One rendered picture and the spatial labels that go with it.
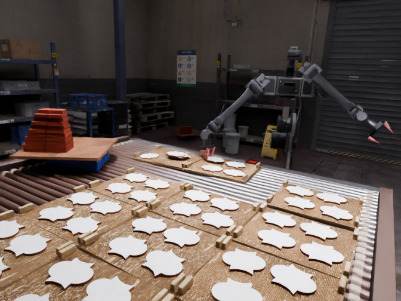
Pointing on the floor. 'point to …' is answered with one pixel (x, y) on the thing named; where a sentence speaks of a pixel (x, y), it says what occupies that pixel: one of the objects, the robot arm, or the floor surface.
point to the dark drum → (121, 111)
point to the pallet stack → (138, 120)
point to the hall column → (119, 11)
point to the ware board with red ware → (185, 132)
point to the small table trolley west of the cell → (91, 116)
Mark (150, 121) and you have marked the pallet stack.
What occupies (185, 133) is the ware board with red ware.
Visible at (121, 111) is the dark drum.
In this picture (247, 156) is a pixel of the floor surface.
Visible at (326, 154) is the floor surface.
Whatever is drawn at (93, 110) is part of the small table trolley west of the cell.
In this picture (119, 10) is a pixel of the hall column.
